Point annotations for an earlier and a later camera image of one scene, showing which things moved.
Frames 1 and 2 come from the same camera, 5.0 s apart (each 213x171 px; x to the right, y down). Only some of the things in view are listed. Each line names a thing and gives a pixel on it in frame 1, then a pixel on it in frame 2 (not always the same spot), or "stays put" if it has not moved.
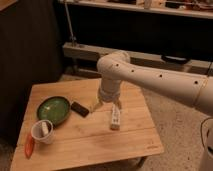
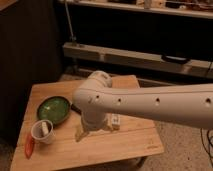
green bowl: x=55 y=109 stays put
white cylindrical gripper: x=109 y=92 to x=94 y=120
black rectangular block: x=80 y=109 stays put
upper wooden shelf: x=198 y=8 stays put
